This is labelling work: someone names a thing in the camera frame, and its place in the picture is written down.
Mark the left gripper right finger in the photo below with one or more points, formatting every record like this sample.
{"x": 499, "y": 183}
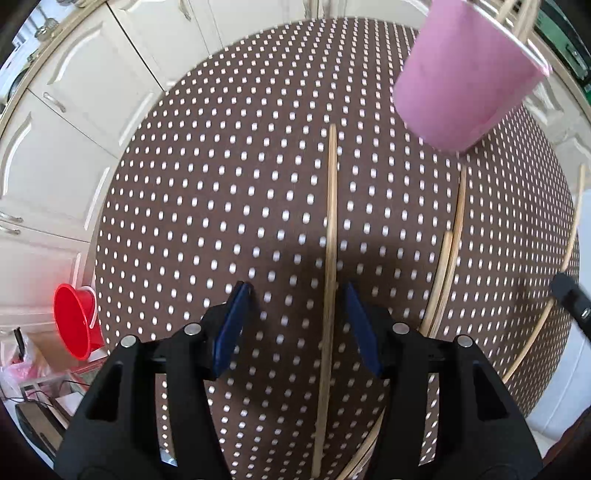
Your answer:
{"x": 448, "y": 414}

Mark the wooden chopstick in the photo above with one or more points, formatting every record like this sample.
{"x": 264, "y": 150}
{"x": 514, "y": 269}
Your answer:
{"x": 362, "y": 455}
{"x": 563, "y": 268}
{"x": 328, "y": 308}
{"x": 526, "y": 19}
{"x": 438, "y": 284}
{"x": 504, "y": 10}

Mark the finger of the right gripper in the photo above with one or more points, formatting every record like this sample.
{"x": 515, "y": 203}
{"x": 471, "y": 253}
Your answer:
{"x": 569, "y": 295}

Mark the red plastic bucket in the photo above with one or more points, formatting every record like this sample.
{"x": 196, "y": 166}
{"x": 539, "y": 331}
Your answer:
{"x": 75, "y": 314}

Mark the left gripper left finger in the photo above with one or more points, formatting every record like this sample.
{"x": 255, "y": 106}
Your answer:
{"x": 113, "y": 434}

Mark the pink cylindrical utensil holder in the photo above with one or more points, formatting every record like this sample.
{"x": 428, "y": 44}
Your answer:
{"x": 465, "y": 73}

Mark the green electric grill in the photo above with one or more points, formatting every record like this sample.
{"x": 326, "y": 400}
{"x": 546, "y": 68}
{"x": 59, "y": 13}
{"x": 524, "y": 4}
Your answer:
{"x": 565, "y": 27}

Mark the brown polka dot tablecloth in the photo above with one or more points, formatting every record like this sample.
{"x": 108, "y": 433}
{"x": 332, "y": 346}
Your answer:
{"x": 225, "y": 180}

